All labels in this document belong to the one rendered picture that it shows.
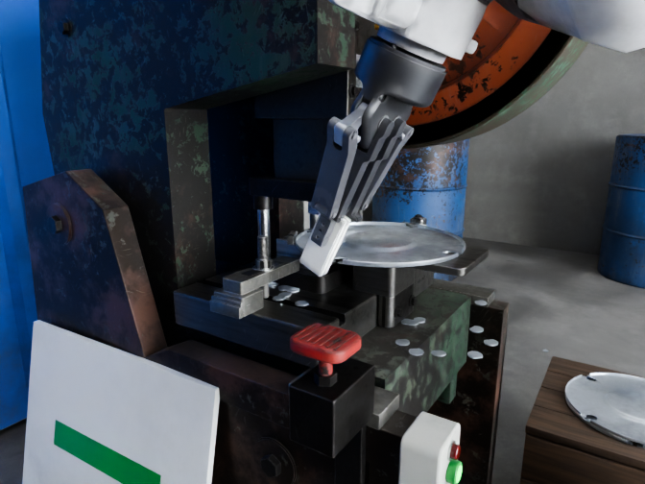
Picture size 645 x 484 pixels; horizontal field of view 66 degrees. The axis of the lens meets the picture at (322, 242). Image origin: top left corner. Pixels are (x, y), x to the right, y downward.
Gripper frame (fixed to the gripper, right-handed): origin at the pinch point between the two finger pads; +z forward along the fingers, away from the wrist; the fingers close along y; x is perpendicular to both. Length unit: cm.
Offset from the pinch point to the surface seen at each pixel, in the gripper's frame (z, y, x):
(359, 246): 11.7, 26.9, 6.6
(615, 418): 33, 72, -47
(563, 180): 39, 363, 13
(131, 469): 60, 1, 17
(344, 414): 15.7, -0.6, -11.0
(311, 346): 9.7, -2.7, -4.9
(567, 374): 39, 90, -36
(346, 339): 8.5, 0.5, -6.9
